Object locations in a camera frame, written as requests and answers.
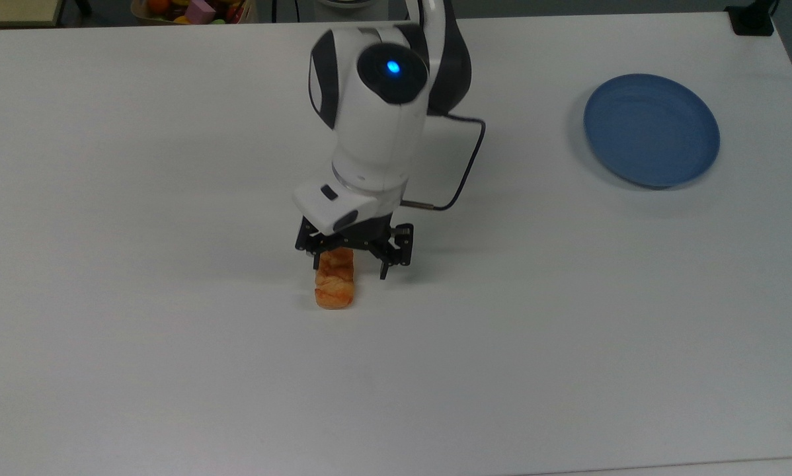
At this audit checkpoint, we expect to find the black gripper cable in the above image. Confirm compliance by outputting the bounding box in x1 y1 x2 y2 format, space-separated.
400 111 488 214

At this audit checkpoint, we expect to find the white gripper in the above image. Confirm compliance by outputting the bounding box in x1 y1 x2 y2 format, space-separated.
292 177 415 281

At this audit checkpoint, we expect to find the golden toasted bread piece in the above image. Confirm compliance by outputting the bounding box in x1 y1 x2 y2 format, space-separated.
314 247 357 311

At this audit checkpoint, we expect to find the blue round plate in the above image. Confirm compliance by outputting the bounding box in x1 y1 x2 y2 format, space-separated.
582 73 722 191

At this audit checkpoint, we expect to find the box of toy items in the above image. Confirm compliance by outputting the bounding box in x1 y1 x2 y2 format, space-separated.
130 0 260 26

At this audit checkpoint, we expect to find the wooden board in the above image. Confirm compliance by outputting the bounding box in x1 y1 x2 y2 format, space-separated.
0 0 65 29

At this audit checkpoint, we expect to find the black stand base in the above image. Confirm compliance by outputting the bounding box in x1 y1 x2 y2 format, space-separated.
725 0 776 38

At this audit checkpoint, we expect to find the pink toy block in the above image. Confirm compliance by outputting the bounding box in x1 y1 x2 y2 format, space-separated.
185 0 218 24

